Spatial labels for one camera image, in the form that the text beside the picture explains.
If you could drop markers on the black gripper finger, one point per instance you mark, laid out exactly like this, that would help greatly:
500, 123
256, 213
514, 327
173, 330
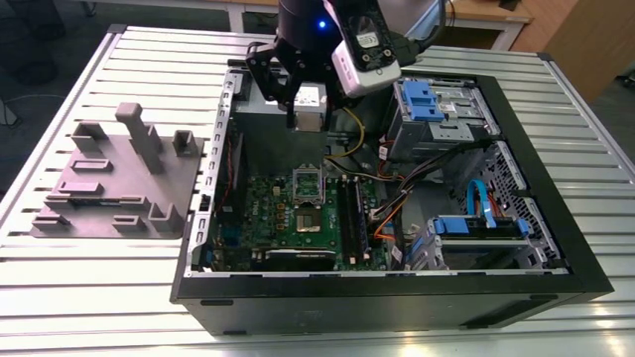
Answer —
327, 85
270, 74

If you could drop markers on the silver CPU chip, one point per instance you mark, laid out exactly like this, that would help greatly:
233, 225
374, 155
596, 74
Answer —
310, 121

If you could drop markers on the CPU socket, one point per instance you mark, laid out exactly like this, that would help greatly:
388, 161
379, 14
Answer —
308, 220

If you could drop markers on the grey power supply unit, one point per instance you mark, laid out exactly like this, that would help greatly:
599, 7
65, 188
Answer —
268, 145

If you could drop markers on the grey metal drive cage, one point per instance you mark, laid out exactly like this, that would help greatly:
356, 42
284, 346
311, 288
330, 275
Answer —
446, 130
486, 253

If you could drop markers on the thin metal locking lever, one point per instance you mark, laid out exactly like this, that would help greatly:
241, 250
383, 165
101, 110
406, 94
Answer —
324, 189

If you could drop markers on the black RAM stick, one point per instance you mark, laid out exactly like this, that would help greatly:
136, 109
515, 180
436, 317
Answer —
360, 219

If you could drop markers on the grey parts rack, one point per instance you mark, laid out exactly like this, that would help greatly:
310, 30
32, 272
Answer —
124, 175

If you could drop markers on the green motherboard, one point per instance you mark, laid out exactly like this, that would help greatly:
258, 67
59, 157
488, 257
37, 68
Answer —
268, 238

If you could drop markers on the blue disk carrier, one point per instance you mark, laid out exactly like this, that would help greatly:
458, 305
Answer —
454, 225

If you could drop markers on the black graphics card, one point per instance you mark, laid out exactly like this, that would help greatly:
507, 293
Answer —
298, 258

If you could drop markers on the RAM stick with blue label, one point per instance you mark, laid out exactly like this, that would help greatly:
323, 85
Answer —
96, 203

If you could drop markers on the wooden cabinet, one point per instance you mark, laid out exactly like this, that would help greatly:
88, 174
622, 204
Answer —
586, 41

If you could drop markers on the black PC case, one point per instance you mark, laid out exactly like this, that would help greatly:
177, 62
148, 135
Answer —
376, 301

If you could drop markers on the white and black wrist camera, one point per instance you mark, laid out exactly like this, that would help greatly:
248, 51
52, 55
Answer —
367, 80

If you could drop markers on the blue plastic drive bracket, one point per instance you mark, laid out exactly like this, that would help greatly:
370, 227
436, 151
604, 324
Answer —
422, 100

